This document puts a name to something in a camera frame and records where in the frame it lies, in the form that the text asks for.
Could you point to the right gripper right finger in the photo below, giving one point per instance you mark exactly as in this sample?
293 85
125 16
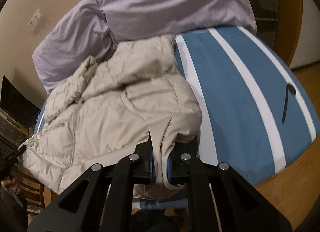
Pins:
219 198

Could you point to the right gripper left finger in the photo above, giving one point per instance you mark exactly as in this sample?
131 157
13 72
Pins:
101 198

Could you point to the beige puffer jacket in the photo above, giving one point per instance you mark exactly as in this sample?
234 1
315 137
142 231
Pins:
105 109

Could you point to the wooden chair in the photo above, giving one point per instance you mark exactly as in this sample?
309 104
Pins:
33 191

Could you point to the blue white striped bedsheet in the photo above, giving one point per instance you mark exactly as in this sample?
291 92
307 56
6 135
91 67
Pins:
240 84

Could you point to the black pen on bed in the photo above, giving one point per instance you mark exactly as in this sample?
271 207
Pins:
290 89

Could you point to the left lavender pillow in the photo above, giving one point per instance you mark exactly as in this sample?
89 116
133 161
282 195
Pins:
82 32

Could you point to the lavender pillow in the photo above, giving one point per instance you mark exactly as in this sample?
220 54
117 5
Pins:
141 19
82 32

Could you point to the right lavender pillow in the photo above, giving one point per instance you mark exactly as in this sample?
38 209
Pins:
141 19

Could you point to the white wall switch plate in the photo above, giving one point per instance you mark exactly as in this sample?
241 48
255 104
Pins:
35 19

